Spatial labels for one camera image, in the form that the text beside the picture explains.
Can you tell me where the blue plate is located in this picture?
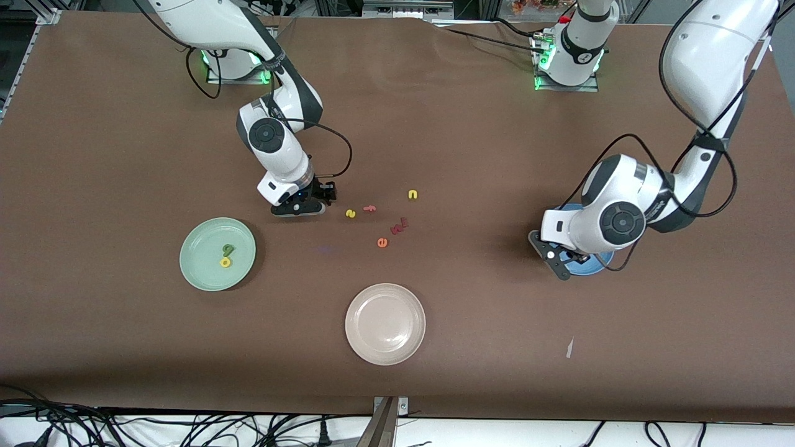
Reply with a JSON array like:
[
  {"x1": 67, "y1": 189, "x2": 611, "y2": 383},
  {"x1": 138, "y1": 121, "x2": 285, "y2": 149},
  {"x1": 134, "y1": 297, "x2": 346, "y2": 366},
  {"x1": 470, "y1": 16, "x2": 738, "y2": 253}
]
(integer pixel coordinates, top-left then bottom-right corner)
[{"x1": 561, "y1": 203, "x2": 616, "y2": 278}]

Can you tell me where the green plate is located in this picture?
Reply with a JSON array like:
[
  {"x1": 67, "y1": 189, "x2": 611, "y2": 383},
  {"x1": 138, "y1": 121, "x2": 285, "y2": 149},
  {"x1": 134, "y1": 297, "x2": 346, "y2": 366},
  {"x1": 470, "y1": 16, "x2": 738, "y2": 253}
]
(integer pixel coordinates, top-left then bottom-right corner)
[{"x1": 179, "y1": 217, "x2": 257, "y2": 292}]

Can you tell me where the beige plate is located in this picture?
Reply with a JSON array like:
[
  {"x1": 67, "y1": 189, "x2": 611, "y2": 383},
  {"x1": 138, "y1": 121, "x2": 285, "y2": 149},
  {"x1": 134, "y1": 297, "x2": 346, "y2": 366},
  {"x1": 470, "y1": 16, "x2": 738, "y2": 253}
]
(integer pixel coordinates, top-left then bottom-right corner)
[{"x1": 345, "y1": 283, "x2": 427, "y2": 366}]

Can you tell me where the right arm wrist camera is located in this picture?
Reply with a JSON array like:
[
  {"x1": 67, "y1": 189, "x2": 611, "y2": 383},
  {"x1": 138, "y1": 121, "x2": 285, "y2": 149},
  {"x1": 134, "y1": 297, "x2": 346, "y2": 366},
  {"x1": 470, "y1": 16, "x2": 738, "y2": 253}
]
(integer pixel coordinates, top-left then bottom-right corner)
[{"x1": 311, "y1": 179, "x2": 338, "y2": 206}]

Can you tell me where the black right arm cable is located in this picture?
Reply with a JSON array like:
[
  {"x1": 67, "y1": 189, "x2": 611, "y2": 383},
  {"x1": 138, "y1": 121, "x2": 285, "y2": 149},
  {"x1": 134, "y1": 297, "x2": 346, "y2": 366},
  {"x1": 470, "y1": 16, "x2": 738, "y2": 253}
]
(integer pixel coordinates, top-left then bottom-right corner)
[{"x1": 184, "y1": 47, "x2": 354, "y2": 181}]

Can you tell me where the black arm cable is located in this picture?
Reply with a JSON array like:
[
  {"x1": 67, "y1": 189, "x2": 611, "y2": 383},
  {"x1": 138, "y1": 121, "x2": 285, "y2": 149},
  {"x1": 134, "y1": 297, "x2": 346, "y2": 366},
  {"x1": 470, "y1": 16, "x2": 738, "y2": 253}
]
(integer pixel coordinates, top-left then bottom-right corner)
[
  {"x1": 184, "y1": 47, "x2": 354, "y2": 181},
  {"x1": 576, "y1": 0, "x2": 741, "y2": 274}
]

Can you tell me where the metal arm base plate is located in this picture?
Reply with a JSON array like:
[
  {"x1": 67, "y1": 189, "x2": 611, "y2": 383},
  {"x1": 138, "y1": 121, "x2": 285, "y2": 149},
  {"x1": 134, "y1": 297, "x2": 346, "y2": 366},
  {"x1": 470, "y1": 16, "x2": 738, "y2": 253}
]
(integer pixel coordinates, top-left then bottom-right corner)
[
  {"x1": 206, "y1": 61, "x2": 275, "y2": 86},
  {"x1": 532, "y1": 34, "x2": 601, "y2": 93}
]

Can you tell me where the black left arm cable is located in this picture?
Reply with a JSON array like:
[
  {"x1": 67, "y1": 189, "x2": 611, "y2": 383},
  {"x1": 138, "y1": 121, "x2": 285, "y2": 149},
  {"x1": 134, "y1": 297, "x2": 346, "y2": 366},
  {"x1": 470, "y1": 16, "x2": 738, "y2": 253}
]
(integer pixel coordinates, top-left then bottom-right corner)
[{"x1": 576, "y1": 0, "x2": 741, "y2": 274}]

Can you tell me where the aluminium frame rail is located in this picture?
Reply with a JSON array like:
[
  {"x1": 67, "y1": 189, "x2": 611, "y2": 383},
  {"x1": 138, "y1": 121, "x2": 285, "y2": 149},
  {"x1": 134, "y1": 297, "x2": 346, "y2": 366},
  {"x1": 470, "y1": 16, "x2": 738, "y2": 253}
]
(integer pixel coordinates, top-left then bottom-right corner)
[{"x1": 314, "y1": 0, "x2": 497, "y2": 21}]

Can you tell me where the black table cable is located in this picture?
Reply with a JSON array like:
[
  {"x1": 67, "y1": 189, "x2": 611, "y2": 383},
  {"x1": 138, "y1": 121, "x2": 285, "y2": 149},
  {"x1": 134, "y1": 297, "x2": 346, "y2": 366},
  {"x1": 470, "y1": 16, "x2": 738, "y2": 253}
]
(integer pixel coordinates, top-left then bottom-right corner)
[{"x1": 429, "y1": 17, "x2": 547, "y2": 60}]

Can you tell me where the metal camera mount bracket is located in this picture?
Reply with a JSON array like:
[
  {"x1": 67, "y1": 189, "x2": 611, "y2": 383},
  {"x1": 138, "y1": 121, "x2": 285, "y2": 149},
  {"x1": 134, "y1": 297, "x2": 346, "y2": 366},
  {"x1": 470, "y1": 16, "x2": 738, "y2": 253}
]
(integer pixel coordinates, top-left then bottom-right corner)
[{"x1": 357, "y1": 396, "x2": 410, "y2": 447}]

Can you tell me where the black cable bundle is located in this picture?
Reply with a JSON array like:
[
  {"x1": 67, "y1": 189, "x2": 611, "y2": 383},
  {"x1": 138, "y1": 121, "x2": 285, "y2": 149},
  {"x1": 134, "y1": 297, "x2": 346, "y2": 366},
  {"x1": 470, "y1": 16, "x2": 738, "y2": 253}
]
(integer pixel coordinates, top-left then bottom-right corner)
[{"x1": 0, "y1": 385, "x2": 373, "y2": 447}]

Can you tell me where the aluminium table edge rail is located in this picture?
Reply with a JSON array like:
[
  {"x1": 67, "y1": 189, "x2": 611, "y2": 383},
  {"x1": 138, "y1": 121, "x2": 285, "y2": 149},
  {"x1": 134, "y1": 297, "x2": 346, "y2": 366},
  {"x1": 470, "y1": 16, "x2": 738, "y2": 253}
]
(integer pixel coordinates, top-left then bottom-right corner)
[{"x1": 0, "y1": 0, "x2": 63, "y2": 122}]

